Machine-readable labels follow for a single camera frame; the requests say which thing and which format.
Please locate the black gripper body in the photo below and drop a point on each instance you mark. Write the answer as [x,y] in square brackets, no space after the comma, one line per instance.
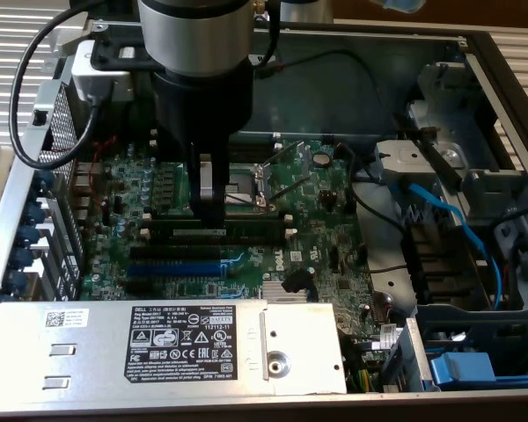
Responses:
[202,105]

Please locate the green RAM stick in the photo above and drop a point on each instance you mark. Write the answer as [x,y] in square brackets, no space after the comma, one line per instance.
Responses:
[255,226]

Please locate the RAM slot white latches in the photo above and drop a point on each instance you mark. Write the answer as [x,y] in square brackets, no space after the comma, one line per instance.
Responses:
[251,137]
[287,217]
[251,150]
[290,233]

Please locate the CPU socket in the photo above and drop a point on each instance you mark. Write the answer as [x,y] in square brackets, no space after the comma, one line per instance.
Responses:
[244,195]

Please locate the thin metal locking lever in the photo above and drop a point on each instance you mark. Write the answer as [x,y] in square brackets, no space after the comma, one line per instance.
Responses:
[290,188]

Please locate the long black expansion slot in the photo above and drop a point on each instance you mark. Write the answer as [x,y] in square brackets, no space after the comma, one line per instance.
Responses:
[176,253]

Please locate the blue expansion slot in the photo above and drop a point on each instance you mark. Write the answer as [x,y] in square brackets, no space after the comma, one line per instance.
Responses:
[176,269]

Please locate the green Dell motherboard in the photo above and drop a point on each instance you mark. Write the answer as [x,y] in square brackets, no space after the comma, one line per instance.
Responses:
[317,228]

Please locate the round coin cell battery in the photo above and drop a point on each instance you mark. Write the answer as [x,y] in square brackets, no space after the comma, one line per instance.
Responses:
[321,158]

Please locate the silver finned chipset heatsink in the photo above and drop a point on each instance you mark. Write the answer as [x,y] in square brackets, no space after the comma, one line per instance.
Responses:
[273,292]

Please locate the short black expansion slot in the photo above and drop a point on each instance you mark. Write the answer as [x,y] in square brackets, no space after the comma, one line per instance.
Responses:
[138,288]

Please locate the silver open PC case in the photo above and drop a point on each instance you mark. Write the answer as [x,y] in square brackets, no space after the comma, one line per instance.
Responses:
[334,101]

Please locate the metal rear port block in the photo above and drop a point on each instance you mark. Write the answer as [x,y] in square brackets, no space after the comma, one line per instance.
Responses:
[85,189]

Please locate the silver aluminium corner block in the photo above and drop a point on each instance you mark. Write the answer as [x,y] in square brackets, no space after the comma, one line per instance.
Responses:
[63,37]

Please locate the blue slot retention clip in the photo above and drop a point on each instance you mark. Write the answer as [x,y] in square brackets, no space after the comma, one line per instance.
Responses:
[34,213]
[14,280]
[26,235]
[44,179]
[21,256]

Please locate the grey metal disk bay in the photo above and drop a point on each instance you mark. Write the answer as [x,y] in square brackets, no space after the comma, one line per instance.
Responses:
[400,158]

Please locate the silver power supply unit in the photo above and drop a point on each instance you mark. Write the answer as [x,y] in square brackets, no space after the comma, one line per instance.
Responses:
[92,351]

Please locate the dark grey disk bay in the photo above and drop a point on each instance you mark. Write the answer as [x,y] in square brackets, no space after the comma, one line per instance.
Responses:
[466,316]

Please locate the blue plastic bay latch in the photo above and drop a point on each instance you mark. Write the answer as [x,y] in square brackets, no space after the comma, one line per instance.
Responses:
[462,367]

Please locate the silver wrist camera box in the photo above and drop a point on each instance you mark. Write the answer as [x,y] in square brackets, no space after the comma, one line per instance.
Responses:
[101,85]

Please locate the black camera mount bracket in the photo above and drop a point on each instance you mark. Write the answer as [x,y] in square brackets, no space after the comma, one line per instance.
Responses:
[107,59]

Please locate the black ribbed plastic bracket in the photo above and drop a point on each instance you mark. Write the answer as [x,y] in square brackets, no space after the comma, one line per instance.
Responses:
[440,264]

